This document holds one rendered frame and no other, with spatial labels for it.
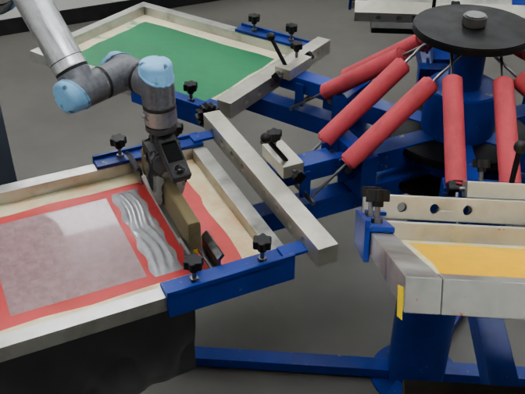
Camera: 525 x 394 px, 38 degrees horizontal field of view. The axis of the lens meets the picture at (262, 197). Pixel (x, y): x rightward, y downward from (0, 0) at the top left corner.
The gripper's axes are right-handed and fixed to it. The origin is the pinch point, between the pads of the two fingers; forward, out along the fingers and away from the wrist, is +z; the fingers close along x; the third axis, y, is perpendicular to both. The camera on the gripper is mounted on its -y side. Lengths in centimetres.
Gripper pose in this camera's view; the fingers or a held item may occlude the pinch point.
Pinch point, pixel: (169, 199)
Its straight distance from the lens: 184.0
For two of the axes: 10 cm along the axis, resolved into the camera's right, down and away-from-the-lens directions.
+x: -9.1, 2.4, -3.5
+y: -4.2, -5.2, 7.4
